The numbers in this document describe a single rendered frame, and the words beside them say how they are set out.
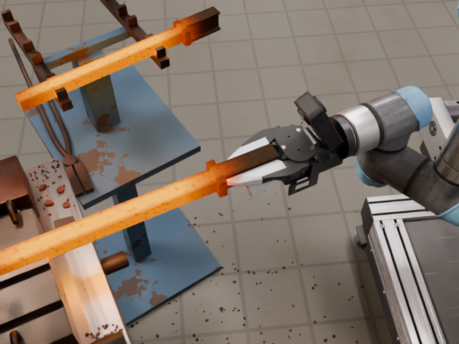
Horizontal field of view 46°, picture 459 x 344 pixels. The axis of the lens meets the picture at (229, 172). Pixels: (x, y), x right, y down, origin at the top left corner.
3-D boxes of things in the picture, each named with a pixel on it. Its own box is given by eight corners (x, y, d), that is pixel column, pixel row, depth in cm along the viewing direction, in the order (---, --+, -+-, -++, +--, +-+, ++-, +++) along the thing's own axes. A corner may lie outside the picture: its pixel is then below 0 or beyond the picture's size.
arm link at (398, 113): (427, 138, 91) (442, 103, 84) (373, 161, 88) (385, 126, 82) (399, 108, 95) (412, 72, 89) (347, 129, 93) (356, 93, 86)
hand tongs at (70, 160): (8, 41, 149) (7, 37, 148) (23, 36, 150) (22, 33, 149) (76, 198, 117) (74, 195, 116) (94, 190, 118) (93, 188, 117)
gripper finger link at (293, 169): (267, 191, 78) (317, 167, 80) (268, 185, 77) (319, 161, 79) (251, 168, 80) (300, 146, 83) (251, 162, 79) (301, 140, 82)
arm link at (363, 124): (384, 126, 82) (354, 92, 86) (358, 136, 81) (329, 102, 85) (373, 158, 88) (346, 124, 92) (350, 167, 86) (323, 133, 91)
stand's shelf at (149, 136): (123, 58, 148) (121, 52, 146) (201, 151, 128) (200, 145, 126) (18, 102, 137) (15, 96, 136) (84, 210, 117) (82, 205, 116)
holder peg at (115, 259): (125, 255, 87) (122, 247, 85) (130, 269, 86) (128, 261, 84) (101, 265, 86) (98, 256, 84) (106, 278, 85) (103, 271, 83)
